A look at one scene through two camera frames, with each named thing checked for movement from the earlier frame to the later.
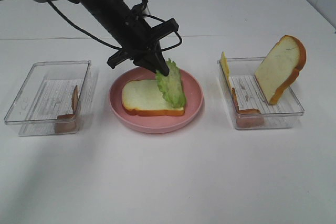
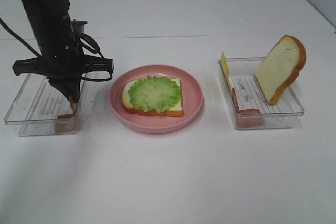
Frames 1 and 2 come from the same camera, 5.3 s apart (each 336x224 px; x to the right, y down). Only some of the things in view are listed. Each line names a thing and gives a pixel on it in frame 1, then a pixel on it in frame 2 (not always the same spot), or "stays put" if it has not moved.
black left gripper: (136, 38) -> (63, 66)
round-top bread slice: (280, 67) stays put
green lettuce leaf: (171, 85) -> (154, 93)
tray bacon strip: (250, 118) stays put
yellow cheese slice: (224, 65) stays put
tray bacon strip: (66, 123) stays put
